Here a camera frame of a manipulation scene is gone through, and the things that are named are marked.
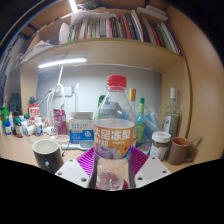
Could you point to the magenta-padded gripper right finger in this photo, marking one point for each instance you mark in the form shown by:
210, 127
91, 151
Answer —
151, 168

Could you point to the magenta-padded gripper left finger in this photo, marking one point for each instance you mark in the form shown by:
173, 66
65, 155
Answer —
74, 171

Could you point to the clear drink bottle red cap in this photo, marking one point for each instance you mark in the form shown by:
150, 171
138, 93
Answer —
113, 136

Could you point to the brown jar with white lid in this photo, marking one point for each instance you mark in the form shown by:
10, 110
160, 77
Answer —
160, 146

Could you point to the black mug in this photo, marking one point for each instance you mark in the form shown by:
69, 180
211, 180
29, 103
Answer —
46, 156

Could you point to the brown mug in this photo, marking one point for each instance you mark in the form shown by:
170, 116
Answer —
178, 151

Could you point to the white and blue box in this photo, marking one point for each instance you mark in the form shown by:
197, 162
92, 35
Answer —
81, 128

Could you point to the green-capped bottle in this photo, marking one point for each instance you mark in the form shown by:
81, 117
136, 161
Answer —
140, 123

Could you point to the magenta pouch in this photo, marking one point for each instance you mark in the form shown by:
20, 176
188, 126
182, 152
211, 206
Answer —
60, 121

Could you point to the tall clear glass bottle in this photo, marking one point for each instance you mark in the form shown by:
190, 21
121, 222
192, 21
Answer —
171, 116

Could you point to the yellow-capped bottle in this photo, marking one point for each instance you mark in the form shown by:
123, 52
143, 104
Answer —
132, 98

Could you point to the red and white jar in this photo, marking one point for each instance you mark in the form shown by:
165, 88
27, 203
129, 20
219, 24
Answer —
34, 110

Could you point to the green bottle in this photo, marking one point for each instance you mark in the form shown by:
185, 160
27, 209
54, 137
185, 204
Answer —
100, 103

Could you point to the white bottle with blue label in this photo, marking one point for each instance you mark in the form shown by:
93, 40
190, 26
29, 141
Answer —
7, 129

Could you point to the green container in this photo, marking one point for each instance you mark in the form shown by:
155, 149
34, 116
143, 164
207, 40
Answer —
4, 114

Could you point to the under-shelf light strip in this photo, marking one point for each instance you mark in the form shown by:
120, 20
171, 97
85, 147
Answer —
61, 63

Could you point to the ceiling light strip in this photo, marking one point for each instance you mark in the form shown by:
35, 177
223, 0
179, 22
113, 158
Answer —
73, 6

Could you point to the white wall power strip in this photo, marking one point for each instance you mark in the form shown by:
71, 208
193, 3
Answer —
65, 91

